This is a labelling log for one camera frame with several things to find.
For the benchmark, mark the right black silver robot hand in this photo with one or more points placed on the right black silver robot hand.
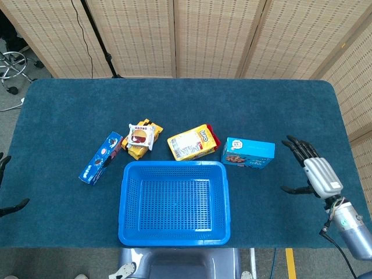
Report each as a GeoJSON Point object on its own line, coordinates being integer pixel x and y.
{"type": "Point", "coordinates": [322, 174]}

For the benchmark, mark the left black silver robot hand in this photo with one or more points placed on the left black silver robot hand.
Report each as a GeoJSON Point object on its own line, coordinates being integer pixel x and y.
{"type": "Point", "coordinates": [11, 207]}

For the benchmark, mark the blue chocolate chip cookie box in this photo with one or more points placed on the blue chocolate chip cookie box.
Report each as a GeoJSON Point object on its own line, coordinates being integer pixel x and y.
{"type": "Point", "coordinates": [250, 151]}

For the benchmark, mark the dark blue cookie box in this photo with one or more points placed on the dark blue cookie box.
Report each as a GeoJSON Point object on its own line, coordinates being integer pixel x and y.
{"type": "Point", "coordinates": [100, 160]}

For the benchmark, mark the yellow black snack bag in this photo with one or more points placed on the yellow black snack bag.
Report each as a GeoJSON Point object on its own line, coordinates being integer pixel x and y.
{"type": "Point", "coordinates": [136, 152]}

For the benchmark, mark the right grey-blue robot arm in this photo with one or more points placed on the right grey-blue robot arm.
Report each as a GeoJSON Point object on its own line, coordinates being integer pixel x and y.
{"type": "Point", "coordinates": [351, 229]}

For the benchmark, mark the blue perforated plastic basket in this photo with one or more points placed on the blue perforated plastic basket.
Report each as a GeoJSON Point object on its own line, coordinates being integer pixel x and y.
{"type": "Point", "coordinates": [174, 203]}

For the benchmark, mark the yellow floor tape strip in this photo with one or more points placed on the yellow floor tape strip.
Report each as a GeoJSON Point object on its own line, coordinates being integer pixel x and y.
{"type": "Point", "coordinates": [290, 261]}

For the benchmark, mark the bamboo folding screen panel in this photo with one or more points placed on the bamboo folding screen panel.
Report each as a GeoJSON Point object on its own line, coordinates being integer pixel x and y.
{"type": "Point", "coordinates": [290, 35]}
{"type": "Point", "coordinates": [357, 87]}
{"type": "Point", "coordinates": [136, 35]}
{"type": "Point", "coordinates": [212, 35]}
{"type": "Point", "coordinates": [43, 29]}

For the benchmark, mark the white floor strip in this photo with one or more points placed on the white floor strip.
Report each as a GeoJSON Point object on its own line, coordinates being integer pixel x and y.
{"type": "Point", "coordinates": [253, 261]}

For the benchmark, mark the white perforated foot plate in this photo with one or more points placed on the white perforated foot plate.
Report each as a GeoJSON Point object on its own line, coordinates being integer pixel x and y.
{"type": "Point", "coordinates": [125, 268]}
{"type": "Point", "coordinates": [246, 275]}

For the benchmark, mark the chrome office chair base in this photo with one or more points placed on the chrome office chair base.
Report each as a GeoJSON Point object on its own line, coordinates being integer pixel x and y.
{"type": "Point", "coordinates": [17, 74]}

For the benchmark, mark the yellow Lipo rusk bag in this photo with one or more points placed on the yellow Lipo rusk bag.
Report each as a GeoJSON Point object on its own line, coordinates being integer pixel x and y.
{"type": "Point", "coordinates": [189, 143]}

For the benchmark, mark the teal carpet table mat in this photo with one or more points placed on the teal carpet table mat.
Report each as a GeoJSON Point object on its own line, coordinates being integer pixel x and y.
{"type": "Point", "coordinates": [203, 101]}

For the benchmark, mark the grey-blue robot torso base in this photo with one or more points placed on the grey-blue robot torso base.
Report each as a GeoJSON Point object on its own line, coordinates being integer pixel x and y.
{"type": "Point", "coordinates": [180, 264]}

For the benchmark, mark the person in black clothes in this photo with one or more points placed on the person in black clothes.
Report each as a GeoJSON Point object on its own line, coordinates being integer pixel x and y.
{"type": "Point", "coordinates": [14, 32]}

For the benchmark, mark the black tripod stand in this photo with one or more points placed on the black tripod stand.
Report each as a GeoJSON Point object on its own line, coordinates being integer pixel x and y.
{"type": "Point", "coordinates": [97, 37]}

